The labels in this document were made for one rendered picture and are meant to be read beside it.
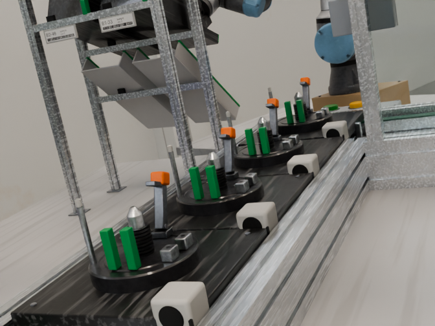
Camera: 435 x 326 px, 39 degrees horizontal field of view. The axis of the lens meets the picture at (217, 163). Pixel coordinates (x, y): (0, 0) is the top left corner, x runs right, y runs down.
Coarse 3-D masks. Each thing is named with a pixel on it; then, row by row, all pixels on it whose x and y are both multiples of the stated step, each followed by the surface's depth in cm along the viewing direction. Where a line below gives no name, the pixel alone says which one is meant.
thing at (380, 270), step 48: (96, 192) 165; (144, 192) 155; (384, 192) 120; (432, 192) 115; (0, 240) 139; (48, 240) 132; (384, 240) 98; (432, 240) 94; (0, 288) 110; (336, 288) 85; (384, 288) 82; (432, 288) 80
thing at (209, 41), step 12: (108, 0) 135; (120, 0) 133; (132, 0) 131; (168, 0) 136; (180, 0) 139; (144, 12) 133; (168, 12) 136; (180, 12) 139; (144, 24) 140; (168, 24) 139; (180, 24) 139; (216, 36) 151
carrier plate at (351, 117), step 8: (344, 112) 149; (352, 112) 147; (360, 112) 145; (336, 120) 141; (344, 120) 139; (352, 120) 138; (360, 120) 142; (352, 128) 134; (256, 136) 141; (288, 136) 134; (304, 136) 131; (312, 136) 130; (320, 136) 129; (240, 144) 136
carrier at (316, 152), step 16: (256, 144) 124; (272, 144) 118; (288, 144) 114; (304, 144) 124; (320, 144) 122; (336, 144) 120; (224, 160) 124; (240, 160) 116; (256, 160) 113; (272, 160) 113; (288, 160) 113; (304, 160) 104; (320, 160) 110
